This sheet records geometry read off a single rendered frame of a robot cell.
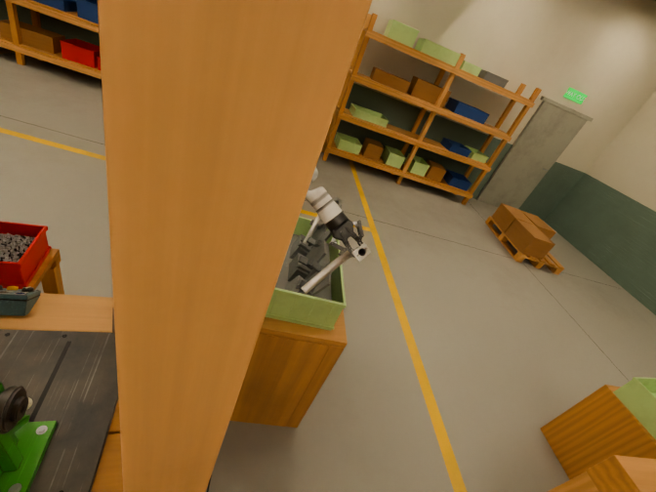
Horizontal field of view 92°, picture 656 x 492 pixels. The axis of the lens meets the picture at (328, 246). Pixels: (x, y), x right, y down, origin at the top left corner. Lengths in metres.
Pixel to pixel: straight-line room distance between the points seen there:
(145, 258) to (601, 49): 7.74
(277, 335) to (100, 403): 0.63
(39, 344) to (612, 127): 8.62
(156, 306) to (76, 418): 0.84
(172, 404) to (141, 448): 0.08
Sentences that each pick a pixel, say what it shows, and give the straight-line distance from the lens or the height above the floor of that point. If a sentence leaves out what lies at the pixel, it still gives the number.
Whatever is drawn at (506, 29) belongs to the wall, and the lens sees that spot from 6.78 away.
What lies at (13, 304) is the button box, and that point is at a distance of 1.25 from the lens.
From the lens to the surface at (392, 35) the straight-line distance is 5.55.
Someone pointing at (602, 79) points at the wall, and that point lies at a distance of 8.00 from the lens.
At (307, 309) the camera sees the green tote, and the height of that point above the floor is 0.88.
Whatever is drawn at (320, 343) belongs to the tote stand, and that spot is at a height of 0.76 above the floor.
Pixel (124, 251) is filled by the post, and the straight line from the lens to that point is 0.19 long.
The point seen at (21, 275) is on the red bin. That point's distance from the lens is 1.44.
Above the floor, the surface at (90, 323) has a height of 0.90.
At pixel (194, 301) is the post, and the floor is 1.67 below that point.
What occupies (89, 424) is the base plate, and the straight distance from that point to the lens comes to 1.03.
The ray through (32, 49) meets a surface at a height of 0.26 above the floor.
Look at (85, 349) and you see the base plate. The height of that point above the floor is 0.90.
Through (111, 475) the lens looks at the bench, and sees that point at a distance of 1.00.
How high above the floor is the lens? 1.82
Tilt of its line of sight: 32 degrees down
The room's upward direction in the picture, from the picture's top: 23 degrees clockwise
